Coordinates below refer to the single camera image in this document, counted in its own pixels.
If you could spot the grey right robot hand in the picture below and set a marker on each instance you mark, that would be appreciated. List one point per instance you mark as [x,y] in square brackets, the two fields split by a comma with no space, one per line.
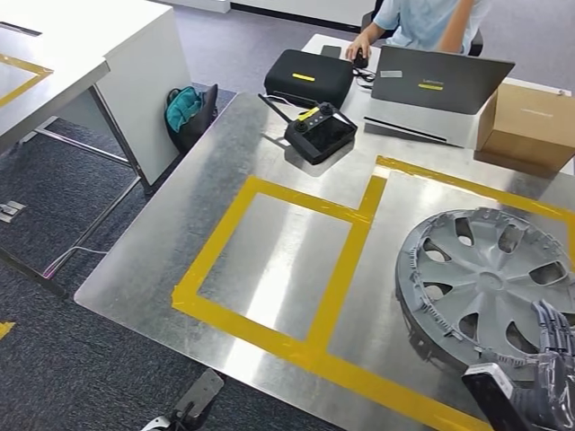
[552,392]

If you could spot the grey plastic wheel cover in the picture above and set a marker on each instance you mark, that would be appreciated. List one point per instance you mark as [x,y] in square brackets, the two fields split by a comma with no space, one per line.
[485,279]

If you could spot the steel workbench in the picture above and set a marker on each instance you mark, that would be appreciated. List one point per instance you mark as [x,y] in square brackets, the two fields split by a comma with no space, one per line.
[202,196]

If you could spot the brown cardboard box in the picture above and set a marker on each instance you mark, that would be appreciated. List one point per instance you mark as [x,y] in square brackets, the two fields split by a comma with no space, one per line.
[525,128]

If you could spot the yellow double-square tape outline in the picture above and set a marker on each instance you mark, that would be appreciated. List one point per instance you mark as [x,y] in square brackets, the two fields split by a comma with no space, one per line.
[337,279]

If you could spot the grey laptop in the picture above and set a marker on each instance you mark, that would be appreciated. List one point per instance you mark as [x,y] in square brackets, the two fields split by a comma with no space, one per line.
[440,83]

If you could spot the black remote controller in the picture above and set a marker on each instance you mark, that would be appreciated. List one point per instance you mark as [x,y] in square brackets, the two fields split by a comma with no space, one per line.
[321,140]

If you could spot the person at laptop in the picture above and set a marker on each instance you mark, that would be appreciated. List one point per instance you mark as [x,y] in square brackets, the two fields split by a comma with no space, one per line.
[427,24]

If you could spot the black computer mouse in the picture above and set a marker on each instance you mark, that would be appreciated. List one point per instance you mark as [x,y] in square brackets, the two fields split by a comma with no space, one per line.
[360,59]

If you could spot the dark smartphone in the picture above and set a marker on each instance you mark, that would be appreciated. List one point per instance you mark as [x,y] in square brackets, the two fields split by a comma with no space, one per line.
[331,52]

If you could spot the black zip case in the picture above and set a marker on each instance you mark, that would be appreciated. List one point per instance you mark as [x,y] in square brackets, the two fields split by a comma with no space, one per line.
[310,74]

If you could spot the white desk under laptop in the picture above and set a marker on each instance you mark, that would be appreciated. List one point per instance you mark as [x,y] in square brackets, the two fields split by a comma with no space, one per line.
[314,44]

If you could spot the teal and black backpack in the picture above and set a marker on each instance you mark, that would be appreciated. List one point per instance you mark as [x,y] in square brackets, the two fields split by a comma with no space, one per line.
[184,116]

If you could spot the white desk with side panel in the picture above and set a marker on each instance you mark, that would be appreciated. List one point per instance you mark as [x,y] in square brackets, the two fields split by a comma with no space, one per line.
[148,89]

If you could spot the steel table with tape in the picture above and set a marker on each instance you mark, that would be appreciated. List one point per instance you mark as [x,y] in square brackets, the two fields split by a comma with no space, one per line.
[54,89]

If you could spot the metal floor socket box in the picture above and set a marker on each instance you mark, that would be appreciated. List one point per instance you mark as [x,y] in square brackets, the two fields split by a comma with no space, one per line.
[11,211]

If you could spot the yellow tape rectangle on steel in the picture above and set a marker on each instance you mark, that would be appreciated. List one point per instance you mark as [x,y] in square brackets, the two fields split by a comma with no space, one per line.
[26,74]

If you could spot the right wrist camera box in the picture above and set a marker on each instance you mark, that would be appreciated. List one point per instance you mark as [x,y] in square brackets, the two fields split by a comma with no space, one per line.
[489,392]

